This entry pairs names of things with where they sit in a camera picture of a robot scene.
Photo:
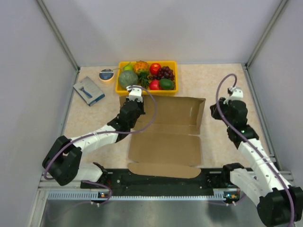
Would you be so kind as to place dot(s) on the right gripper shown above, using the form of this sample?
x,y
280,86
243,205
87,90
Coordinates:
x,y
214,109

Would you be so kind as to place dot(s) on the aluminium frame post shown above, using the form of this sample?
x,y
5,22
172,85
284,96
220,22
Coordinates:
x,y
274,19
55,30

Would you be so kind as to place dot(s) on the red apple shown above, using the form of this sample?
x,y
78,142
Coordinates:
x,y
154,68

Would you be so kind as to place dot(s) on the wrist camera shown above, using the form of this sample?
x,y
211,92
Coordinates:
x,y
235,93
135,93

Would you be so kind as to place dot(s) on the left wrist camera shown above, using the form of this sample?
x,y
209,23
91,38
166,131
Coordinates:
x,y
135,93

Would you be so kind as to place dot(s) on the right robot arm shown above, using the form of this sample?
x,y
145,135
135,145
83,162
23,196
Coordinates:
x,y
276,200

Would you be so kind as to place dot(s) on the yellow plastic tray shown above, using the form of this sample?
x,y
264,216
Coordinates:
x,y
171,64

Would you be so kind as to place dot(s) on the white slotted cable duct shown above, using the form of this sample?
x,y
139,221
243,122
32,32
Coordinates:
x,y
101,196

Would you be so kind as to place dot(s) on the blue razor package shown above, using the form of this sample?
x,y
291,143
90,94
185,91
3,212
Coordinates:
x,y
89,91

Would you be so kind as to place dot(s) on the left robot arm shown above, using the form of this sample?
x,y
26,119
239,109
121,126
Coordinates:
x,y
63,161

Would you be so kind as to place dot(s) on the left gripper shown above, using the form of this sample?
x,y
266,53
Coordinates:
x,y
141,104

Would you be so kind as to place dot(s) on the purple grape bunch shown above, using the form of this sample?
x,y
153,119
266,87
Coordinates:
x,y
164,73

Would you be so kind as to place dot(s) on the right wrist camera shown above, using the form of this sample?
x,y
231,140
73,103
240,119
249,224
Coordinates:
x,y
235,93

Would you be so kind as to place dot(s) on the tape roll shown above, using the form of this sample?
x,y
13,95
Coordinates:
x,y
106,76

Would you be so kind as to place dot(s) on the green pineapple leaves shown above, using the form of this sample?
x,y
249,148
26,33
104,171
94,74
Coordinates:
x,y
143,79

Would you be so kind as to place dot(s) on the red pink fruit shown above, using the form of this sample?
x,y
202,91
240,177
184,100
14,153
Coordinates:
x,y
154,85

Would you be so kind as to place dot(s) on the brown cardboard box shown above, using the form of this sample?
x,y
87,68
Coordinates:
x,y
170,146

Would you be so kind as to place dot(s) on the green netted melon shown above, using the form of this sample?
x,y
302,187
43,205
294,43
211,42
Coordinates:
x,y
127,78

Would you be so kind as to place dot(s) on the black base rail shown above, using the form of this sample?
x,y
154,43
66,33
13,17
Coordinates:
x,y
124,183

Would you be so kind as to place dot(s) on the left aluminium frame post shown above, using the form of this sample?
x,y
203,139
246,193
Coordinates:
x,y
55,30

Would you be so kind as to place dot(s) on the green avocado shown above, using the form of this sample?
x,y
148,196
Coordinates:
x,y
166,84

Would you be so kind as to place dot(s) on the right aluminium frame post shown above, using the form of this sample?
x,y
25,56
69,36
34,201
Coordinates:
x,y
274,19

